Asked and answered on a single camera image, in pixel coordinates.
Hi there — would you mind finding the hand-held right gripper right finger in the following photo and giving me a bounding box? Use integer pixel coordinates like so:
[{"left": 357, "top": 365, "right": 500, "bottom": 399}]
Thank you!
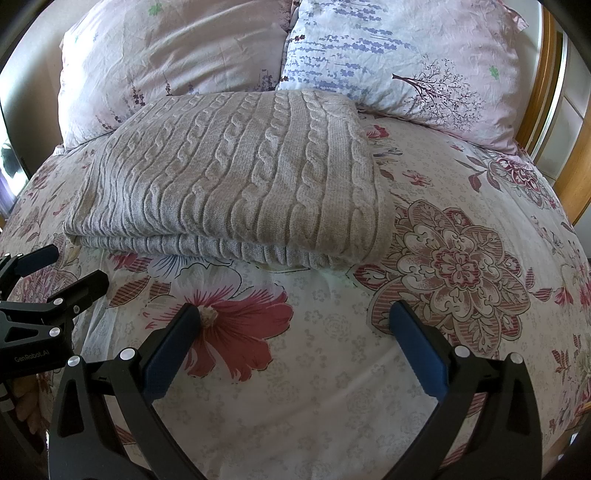
[{"left": 389, "top": 300, "right": 543, "bottom": 480}]

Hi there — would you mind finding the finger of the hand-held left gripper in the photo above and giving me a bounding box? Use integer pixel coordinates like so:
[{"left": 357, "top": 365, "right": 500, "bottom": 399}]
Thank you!
[
  {"left": 0, "top": 244, "right": 60, "bottom": 303},
  {"left": 18, "top": 270, "right": 110, "bottom": 340}
]

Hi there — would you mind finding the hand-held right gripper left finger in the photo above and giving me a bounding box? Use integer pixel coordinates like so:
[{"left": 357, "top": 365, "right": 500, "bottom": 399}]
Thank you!
[{"left": 46, "top": 302, "right": 208, "bottom": 480}]

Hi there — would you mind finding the beige cable-knit blanket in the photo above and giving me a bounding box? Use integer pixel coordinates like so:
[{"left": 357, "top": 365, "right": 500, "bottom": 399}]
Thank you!
[{"left": 64, "top": 90, "right": 393, "bottom": 271}]

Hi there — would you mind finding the floral bedsheet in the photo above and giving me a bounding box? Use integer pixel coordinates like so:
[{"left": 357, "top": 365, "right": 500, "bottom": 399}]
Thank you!
[{"left": 0, "top": 113, "right": 591, "bottom": 480}]

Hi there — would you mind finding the wooden headboard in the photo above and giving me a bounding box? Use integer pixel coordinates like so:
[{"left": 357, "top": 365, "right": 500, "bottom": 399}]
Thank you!
[{"left": 515, "top": 7, "right": 591, "bottom": 232}]

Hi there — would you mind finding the pale pink floral pillow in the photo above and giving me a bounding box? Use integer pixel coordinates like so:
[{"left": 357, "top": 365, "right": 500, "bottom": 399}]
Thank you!
[{"left": 59, "top": 0, "right": 296, "bottom": 148}]

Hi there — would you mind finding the white cabinet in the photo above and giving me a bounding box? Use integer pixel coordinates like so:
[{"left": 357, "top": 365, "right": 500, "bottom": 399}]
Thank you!
[{"left": 538, "top": 32, "right": 585, "bottom": 178}]

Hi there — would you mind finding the tree print pillow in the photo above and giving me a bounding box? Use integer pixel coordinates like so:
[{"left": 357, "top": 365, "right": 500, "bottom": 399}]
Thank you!
[{"left": 277, "top": 0, "right": 529, "bottom": 155}]

